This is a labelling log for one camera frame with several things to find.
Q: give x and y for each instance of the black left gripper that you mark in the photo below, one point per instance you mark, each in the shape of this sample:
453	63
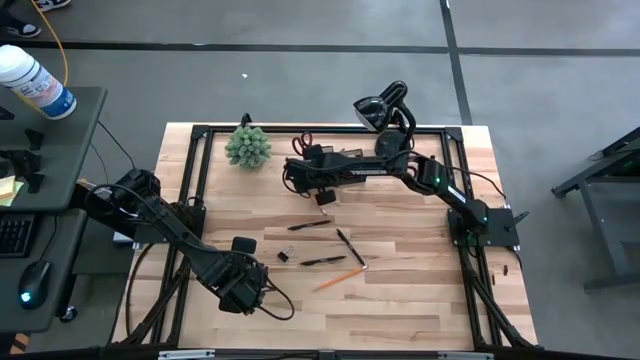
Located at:
235	280

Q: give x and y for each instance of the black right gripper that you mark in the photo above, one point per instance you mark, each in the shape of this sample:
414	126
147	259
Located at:
310	172

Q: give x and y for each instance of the black ballpoint pen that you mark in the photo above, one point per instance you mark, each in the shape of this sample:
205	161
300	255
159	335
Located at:
310	225
322	260
350	246

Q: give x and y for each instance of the black binder clip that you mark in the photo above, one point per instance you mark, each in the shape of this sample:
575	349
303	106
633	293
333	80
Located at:
283	256

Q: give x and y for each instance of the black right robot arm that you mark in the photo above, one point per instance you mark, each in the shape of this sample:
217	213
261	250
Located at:
450	192

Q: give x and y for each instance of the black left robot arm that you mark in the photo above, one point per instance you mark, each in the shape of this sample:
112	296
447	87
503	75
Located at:
175	235

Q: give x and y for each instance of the green potted plant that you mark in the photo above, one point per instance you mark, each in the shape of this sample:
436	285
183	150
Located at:
248	146

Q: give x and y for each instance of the black gooseneck desk lamp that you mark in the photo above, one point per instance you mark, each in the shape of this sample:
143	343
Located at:
372	112

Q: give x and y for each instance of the silver aluminium extrusion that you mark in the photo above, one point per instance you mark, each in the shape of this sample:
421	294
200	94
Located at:
185	355
465	356

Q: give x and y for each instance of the white flat box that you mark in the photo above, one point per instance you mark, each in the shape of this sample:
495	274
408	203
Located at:
122	238

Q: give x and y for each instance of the black desk caster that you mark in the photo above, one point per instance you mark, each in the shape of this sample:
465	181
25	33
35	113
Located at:
68	314

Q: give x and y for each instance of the grey keyboard shelf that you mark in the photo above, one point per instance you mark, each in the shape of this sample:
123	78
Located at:
60	240

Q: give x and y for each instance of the black computer mouse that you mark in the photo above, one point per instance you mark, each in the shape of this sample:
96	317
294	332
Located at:
35	282

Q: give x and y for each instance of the grey side desk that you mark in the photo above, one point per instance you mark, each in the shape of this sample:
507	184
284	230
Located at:
70	150

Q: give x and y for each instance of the black keyboard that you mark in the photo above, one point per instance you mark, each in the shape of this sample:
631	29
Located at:
15	235

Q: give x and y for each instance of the black plastic part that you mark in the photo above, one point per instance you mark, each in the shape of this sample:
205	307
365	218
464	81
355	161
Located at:
34	139
25	165

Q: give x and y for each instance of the yellow sticky notes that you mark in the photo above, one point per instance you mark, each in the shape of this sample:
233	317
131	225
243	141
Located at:
7	192

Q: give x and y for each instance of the white wipes canister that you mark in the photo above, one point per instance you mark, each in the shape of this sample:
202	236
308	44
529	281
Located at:
35	82

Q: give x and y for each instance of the person's foot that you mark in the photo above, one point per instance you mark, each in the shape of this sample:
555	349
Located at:
22	27
52	5

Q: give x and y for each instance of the dark metal side table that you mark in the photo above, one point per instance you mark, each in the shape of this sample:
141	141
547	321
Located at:
612	280

